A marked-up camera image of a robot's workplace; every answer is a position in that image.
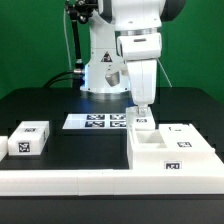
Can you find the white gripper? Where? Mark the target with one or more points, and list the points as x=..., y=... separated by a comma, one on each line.
x=142, y=76

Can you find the white cabinet body box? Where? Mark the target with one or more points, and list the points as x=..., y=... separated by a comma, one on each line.
x=146, y=150

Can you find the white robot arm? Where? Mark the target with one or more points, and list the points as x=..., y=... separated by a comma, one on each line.
x=126, y=44

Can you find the white cabinet top block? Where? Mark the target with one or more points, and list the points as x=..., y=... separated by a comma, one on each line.
x=29, y=138

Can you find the white base tag plate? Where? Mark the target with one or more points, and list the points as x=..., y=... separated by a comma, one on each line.
x=95, y=121

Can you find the white L-shaped obstacle fence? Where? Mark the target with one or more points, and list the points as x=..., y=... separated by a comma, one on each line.
x=203, y=178

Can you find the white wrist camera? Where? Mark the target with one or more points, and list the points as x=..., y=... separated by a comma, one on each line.
x=113, y=73

